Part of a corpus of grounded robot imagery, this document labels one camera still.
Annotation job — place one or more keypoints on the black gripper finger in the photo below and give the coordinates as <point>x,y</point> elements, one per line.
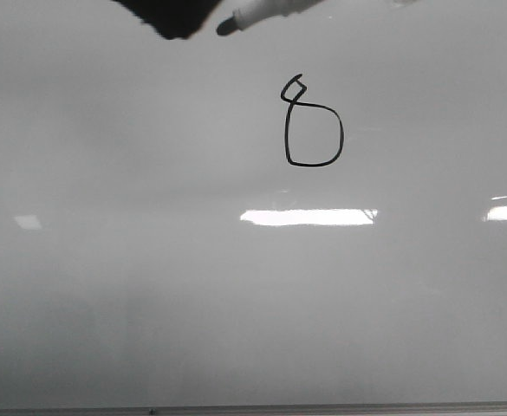
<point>172,19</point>

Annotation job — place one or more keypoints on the black whiteboard marker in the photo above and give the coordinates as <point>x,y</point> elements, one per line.
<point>254,12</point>

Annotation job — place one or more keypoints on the white glossy whiteboard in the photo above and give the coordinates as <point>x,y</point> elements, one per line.
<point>313,210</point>

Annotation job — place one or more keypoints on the grey aluminium whiteboard frame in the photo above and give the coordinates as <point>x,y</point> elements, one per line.
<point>439,408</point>

